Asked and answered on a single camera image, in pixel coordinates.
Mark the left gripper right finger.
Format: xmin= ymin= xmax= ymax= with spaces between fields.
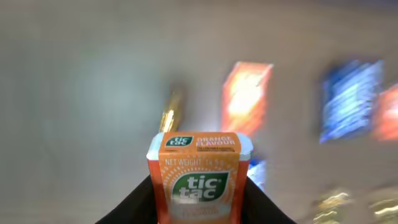
xmin=240 ymin=176 xmax=298 ymax=224

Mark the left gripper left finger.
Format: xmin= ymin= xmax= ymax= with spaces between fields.
xmin=95 ymin=175 xmax=160 ymax=224

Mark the orange candy box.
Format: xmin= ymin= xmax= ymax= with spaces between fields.
xmin=373 ymin=83 xmax=398 ymax=142
xmin=220 ymin=60 xmax=274 ymax=138
xmin=146 ymin=131 xmax=254 ymax=224

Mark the blue candy pack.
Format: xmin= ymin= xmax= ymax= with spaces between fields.
xmin=318 ymin=58 xmax=385 ymax=145
xmin=247 ymin=157 xmax=267 ymax=192

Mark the gold wrapped candy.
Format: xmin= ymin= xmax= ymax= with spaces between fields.
xmin=366 ymin=192 xmax=398 ymax=223
xmin=158 ymin=88 xmax=184 ymax=133
xmin=312 ymin=190 xmax=354 ymax=224

